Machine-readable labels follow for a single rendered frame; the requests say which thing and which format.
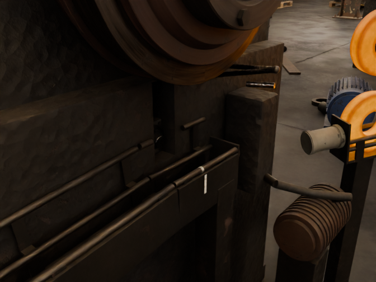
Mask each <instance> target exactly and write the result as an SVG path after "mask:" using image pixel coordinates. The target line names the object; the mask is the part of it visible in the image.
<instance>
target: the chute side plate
mask: <svg viewBox="0 0 376 282"><path fill-rule="evenodd" d="M238 164H239V153H236V154H234V155H233V156H231V157H229V158H228V159H226V160H225V161H223V162H221V163H219V164H218V165H216V166H214V167H213V168H211V169H209V170H207V171H206V172H204V173H202V174H201V175H199V176H198V177H196V178H194V179H192V180H191V181H189V182H187V183H186V184H184V185H182V186H180V187H179V188H177V190H174V191H173V192H171V193H170V194H168V195H167V196H166V197H165V198H163V199H162V200H161V201H159V202H157V203H156V204H154V205H153V206H152V207H150V208H149V209H148V210H146V211H145V212H144V213H142V214H141V215H140V216H138V217H136V218H135V219H134V220H132V221H131V222H130V223H128V224H127V225H125V226H124V227H122V229H120V230H118V231H117V232H116V233H114V234H113V235H112V236H110V237H109V238H108V239H106V240H104V241H103V242H102V243H100V244H99V245H98V246H96V247H95V248H93V249H92V250H90V252H88V253H86V254H85V255H84V256H82V257H81V258H79V259H78V260H77V261H75V262H74V263H72V264H71V265H70V266H68V267H67V268H66V269H65V270H63V271H62V272H60V273H59V274H58V275H56V276H55V277H53V278H52V279H50V280H49V281H47V282H117V281H118V280H119V279H120V278H122V277H123V276H124V275H125V274H126V273H128V272H129V271H130V270H131V269H132V268H134V267H135V266H136V265H137V264H139V263H140V262H141V261H142V260H144V259H145V258H146V257H147V256H148V255H149V254H151V253H152V252H153V251H154V250H155V249H157V248H158V247H159V246H160V245H161V244H163V243H164V242H165V241H167V240H168V239H169V238H170V237H171V236H172V235H174V234H175V233H176V232H177V231H178V230H180V229H181V228H182V227H184V226H185V225H187V224H188V223H190V222H191V221H192V220H194V219H195V218H197V217H198V216H199V215H201V214H202V213H203V212H205V211H207V210H208V209H209V208H211V207H212V206H213V205H215V204H216V203H217V192H218V189H220V188H221V187H223V186H224V185H226V184H227V183H229V182H230V181H232V180H233V179H234V191H235V190H236V189H237V184H238ZM205 175H206V193H204V179H205Z"/></svg>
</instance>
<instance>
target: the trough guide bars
mask: <svg viewBox="0 0 376 282"><path fill-rule="evenodd" d="M374 124H375V122H372V123H367V124H362V129H365V128H370V127H372V126H373V125H374ZM373 139H376V134H373V135H368V136H365V137H360V138H355V139H350V145H351V144H356V145H355V146H352V147H350V149H349V152H352V151H355V163H356V162H361V161H363V159H364V149H365V148H369V147H374V146H376V141H374V142H369V143H365V141H368V140H373Z"/></svg>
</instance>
